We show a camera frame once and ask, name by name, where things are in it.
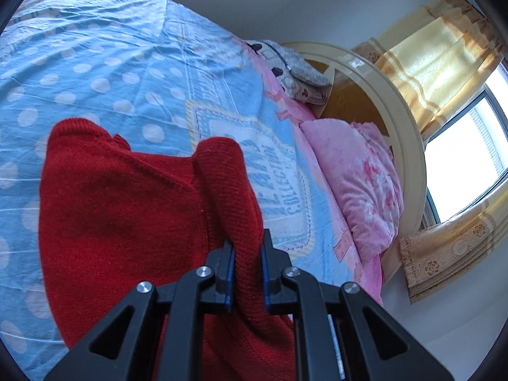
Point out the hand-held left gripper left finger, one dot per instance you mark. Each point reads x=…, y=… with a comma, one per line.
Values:
x=229, y=278

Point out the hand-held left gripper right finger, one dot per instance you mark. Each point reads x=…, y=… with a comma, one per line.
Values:
x=266, y=281

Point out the red knitted sweater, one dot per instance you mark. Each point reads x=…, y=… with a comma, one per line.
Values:
x=119, y=226

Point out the pink floral pillow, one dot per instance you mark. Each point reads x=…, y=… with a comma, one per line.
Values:
x=357, y=174

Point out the white floral pillow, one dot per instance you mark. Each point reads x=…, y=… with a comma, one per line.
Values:
x=301, y=93

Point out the cream wooden headboard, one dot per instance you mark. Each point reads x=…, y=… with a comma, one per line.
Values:
x=397, y=119

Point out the grey patterned pillow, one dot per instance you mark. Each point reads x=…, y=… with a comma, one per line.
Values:
x=285, y=61

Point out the dark framed window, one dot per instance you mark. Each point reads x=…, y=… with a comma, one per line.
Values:
x=468, y=151

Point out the blue printed bed sheet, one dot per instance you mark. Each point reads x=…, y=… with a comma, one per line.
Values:
x=99, y=67

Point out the curtain rod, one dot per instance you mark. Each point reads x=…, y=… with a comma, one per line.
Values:
x=468, y=2

